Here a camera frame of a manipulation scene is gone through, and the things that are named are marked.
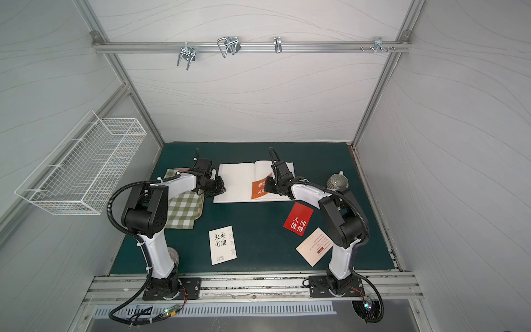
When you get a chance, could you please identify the orange photo card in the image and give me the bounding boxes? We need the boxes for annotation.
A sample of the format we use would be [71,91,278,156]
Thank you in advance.
[251,177,272,200]

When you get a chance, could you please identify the white photo album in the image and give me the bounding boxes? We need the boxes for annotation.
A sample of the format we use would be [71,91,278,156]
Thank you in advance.
[213,160,290,203]

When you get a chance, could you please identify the red photo card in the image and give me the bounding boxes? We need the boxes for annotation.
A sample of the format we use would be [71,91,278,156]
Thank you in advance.
[283,203,314,236]

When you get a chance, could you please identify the pale pink photo card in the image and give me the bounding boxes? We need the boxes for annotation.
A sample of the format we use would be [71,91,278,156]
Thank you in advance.
[296,228,333,267]

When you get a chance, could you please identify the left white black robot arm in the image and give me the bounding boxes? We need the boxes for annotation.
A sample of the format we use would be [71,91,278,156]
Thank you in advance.
[122,157,225,294]

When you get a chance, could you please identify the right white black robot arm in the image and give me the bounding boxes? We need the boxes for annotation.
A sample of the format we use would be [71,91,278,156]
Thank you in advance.
[265,157,370,296]

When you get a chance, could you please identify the green checkered photo album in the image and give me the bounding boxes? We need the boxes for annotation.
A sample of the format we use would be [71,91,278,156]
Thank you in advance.
[164,169,205,230]

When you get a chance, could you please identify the white photo card black text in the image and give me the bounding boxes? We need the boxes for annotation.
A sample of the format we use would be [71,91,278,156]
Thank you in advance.
[209,225,237,266]

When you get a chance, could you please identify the ribbed grey ceramic teapot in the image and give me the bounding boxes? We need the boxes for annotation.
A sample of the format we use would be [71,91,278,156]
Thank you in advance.
[326,171,349,190]

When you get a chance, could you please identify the pink ribbed cup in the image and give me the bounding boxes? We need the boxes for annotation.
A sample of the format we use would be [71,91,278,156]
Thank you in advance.
[167,247,180,267]

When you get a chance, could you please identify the white slotted vent strip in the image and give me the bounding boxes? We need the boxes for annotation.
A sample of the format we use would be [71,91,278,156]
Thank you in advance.
[92,301,337,319]

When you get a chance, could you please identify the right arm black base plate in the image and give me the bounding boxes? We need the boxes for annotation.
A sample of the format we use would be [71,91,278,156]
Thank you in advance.
[302,275,365,298]

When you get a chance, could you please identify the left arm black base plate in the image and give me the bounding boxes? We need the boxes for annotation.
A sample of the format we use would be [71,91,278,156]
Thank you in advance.
[142,277,201,301]

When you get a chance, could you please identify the white wire basket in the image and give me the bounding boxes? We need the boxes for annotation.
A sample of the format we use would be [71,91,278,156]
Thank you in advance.
[15,111,147,216]

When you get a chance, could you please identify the horizontal aluminium rail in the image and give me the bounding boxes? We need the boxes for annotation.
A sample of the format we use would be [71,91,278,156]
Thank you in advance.
[93,40,413,55]

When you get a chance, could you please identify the metal bracket with screws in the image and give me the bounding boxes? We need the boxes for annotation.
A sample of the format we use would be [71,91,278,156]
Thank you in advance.
[360,37,396,54]

